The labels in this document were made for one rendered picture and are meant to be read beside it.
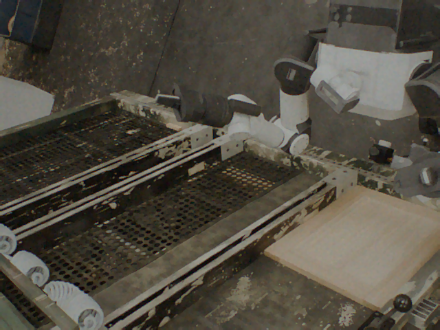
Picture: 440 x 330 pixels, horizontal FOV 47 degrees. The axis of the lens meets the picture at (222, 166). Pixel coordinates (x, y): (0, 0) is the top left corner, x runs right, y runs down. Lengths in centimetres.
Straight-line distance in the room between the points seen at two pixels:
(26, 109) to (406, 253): 408
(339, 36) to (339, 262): 59
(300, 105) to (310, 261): 47
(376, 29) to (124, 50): 328
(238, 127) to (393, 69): 43
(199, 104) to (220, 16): 236
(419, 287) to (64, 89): 413
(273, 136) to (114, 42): 311
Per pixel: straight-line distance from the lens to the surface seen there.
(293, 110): 156
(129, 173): 195
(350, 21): 134
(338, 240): 150
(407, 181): 97
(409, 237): 155
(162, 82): 391
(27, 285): 107
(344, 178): 171
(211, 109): 136
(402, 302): 111
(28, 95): 499
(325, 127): 293
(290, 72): 144
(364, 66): 133
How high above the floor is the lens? 249
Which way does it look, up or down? 49 degrees down
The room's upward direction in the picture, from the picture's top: 78 degrees counter-clockwise
